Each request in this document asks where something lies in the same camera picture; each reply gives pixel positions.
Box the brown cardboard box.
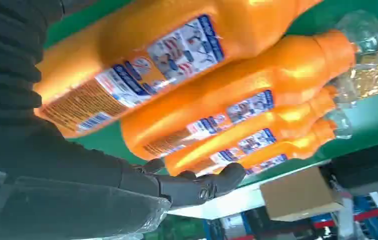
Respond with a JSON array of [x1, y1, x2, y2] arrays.
[[260, 167, 346, 222]]

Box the black carry case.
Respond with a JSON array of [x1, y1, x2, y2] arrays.
[[320, 139, 378, 197]]

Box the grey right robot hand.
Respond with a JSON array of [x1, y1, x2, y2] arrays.
[[0, 114, 247, 240]]

